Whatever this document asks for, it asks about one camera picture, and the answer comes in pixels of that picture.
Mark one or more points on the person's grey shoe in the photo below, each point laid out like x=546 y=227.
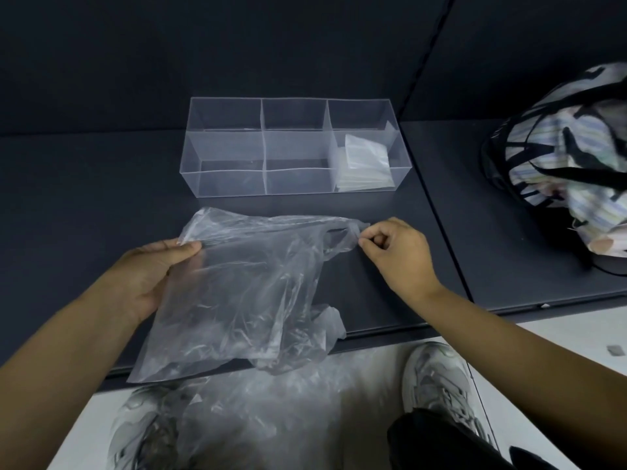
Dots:
x=436 y=381
x=147 y=430

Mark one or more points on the person's right hand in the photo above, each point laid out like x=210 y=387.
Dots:
x=406 y=259

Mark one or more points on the stack of plastic bags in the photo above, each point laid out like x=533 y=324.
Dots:
x=365 y=166

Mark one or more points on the pile of plastic bags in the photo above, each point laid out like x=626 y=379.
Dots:
x=294 y=416

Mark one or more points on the person's left forearm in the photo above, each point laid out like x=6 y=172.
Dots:
x=54 y=376

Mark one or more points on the person's left hand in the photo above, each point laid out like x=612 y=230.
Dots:
x=142 y=278

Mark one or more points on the black white striped tote bag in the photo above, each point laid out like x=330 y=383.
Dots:
x=543 y=146

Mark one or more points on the person's right forearm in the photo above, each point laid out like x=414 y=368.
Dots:
x=539 y=376

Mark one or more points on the black trousers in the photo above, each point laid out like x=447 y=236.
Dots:
x=441 y=445

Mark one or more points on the person's left grey shoe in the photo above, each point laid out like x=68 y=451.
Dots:
x=147 y=430

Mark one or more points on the person's right grey shoe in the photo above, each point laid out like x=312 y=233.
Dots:
x=436 y=381

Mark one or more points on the clear three-compartment plastic box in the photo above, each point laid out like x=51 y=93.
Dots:
x=220 y=151

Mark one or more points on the clear plastic bag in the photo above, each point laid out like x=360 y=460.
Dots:
x=235 y=293

